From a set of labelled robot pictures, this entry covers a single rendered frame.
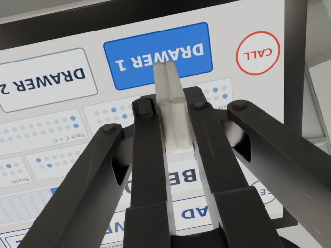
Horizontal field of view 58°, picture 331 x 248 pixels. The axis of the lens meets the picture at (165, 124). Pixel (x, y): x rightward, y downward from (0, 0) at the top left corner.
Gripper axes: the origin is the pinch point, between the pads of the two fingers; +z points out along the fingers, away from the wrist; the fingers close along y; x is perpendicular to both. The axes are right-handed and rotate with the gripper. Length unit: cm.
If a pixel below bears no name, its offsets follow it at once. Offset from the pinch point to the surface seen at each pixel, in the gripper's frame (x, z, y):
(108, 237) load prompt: -21.5, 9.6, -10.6
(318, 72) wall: -138, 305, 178
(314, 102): -100, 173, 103
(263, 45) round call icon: -0.6, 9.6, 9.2
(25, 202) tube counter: -13.8, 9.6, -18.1
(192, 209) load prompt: -19.2, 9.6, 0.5
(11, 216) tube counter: -15.4, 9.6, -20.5
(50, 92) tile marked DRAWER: -1.4, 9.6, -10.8
